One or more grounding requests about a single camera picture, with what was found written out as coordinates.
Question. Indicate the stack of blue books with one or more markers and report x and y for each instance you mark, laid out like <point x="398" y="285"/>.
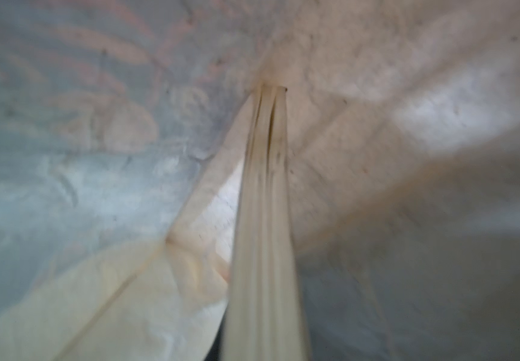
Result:
<point x="264" y="319"/>

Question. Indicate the cream canvas tote bag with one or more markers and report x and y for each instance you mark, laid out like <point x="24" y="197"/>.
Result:
<point x="123" y="128"/>

